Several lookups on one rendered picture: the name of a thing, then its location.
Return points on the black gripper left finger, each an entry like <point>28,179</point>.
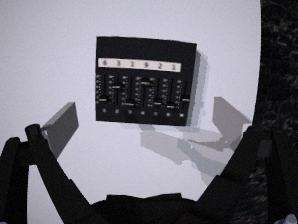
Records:
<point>71,205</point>

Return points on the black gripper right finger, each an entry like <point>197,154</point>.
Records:
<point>221,197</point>

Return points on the black lighting desk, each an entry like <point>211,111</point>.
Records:
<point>164,68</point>

